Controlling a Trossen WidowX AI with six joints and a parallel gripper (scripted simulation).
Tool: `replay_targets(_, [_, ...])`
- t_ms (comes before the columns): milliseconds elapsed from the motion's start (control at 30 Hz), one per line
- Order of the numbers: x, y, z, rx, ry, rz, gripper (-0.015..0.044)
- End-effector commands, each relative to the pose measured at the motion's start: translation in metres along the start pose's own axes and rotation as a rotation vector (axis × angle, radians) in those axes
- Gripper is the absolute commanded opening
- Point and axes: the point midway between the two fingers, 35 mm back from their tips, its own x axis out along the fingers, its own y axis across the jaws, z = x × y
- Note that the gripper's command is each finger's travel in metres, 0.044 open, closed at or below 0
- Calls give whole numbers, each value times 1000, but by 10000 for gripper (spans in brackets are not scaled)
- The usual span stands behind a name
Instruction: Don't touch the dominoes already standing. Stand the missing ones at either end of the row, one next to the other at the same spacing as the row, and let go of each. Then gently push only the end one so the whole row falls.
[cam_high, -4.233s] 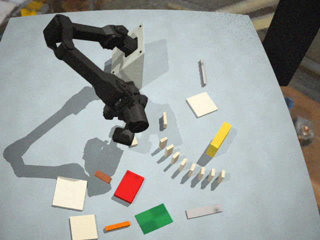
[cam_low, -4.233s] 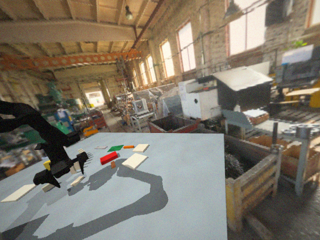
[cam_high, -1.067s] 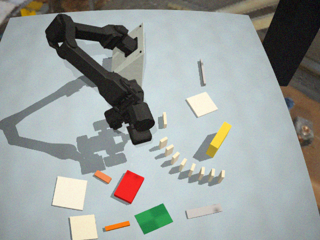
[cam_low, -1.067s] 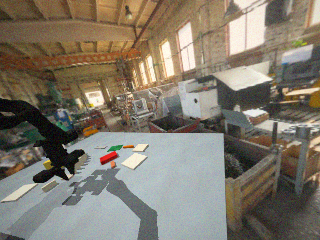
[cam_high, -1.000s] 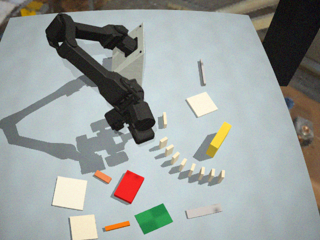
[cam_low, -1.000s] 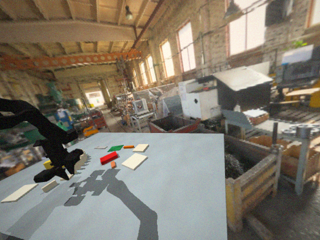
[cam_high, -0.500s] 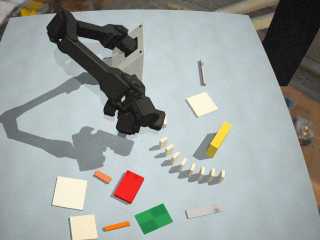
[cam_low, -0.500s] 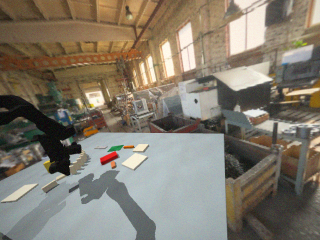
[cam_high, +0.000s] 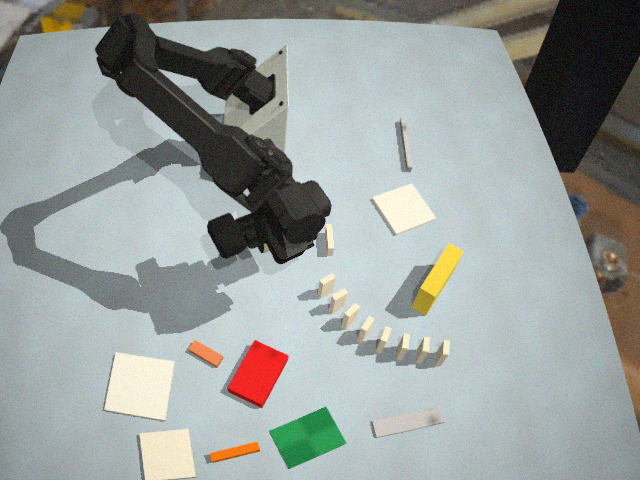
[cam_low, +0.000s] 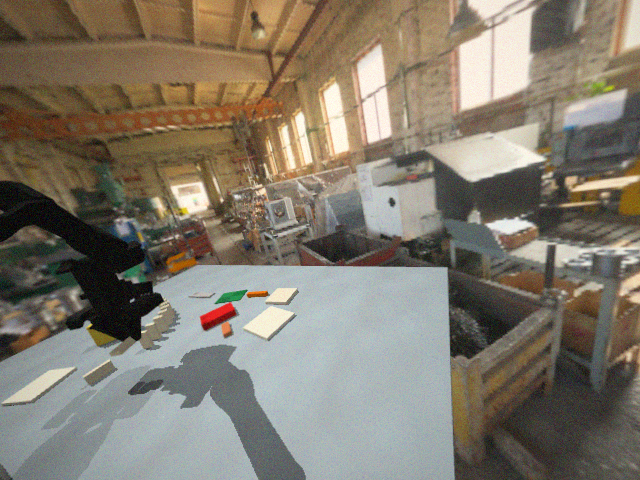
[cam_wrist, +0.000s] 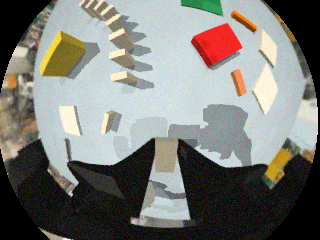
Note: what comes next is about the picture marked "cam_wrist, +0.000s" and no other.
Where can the red rectangular block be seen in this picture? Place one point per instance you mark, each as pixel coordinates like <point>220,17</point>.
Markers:
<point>216,43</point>

